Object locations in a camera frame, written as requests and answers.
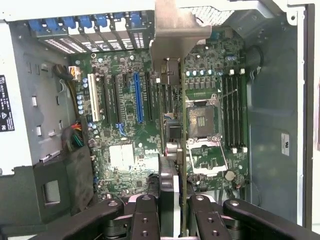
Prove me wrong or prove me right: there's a silver coin battery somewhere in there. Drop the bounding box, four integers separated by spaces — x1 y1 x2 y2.
224 169 237 182

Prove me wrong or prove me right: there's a silver chipset heatsink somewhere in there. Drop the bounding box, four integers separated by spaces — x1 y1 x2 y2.
108 143 135 171

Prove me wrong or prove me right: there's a metal socket cover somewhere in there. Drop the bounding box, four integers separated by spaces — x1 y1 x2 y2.
187 139 230 176

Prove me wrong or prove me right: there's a green motherboard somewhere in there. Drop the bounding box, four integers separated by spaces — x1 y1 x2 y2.
69 24 251 203

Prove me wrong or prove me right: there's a black plastic shroud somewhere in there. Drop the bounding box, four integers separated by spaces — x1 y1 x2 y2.
0 147 97 233

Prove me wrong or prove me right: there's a CPU socket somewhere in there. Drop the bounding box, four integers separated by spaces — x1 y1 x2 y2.
186 99 222 141

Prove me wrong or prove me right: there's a black RAM slot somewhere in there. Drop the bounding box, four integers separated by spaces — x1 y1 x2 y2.
234 73 242 149
166 84 174 114
159 83 167 115
239 67 248 154
222 74 230 149
228 69 236 154

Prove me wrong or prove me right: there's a blue expansion slot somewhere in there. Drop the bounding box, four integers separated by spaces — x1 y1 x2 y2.
133 71 145 125

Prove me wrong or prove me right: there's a black expansion slot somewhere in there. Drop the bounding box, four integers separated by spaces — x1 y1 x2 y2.
145 72 154 122
101 74 112 125
112 74 122 123

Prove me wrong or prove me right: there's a thin locking lever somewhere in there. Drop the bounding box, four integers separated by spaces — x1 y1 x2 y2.
217 88 239 99

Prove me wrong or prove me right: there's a white expansion slot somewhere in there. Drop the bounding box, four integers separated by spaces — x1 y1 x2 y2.
87 73 100 123

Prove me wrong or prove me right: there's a dark grey PC case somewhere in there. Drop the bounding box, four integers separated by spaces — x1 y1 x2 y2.
0 0 320 240

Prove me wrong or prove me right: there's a grey power supply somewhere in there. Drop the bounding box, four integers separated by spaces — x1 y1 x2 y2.
0 18 76 176

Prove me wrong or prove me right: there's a black power supply label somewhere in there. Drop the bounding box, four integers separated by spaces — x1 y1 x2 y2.
0 74 15 133

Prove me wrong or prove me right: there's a white case wall sticker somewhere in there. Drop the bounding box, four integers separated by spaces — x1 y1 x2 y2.
281 132 292 157

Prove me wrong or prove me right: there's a multicolour wire bundle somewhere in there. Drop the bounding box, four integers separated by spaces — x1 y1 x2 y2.
61 121 85 153

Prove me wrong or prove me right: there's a black and yellow wire bundle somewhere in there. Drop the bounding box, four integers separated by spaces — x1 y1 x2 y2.
51 63 82 119

